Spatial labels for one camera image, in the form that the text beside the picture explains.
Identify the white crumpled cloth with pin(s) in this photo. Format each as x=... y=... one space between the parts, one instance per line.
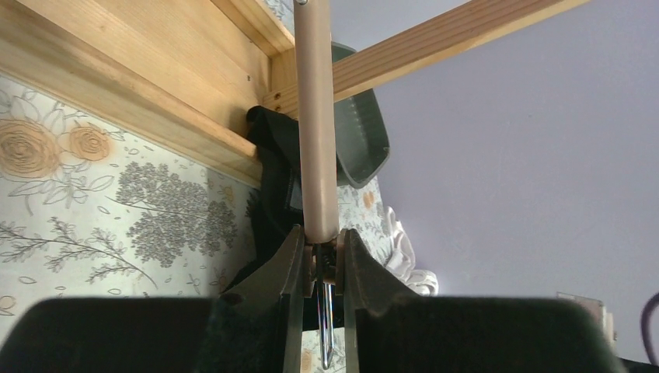
x=402 y=261

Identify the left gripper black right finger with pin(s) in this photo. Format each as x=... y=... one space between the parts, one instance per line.
x=390 y=328

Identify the beige hanger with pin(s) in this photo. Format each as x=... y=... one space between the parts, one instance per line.
x=318 y=153

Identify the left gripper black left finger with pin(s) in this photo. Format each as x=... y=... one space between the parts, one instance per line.
x=256 y=326

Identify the grey plastic tray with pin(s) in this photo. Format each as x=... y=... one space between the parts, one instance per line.
x=362 y=142

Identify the wooden rack with base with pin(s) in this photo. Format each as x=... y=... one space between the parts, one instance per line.
x=182 y=73

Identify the black underwear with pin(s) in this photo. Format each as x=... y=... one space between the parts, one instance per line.
x=278 y=206

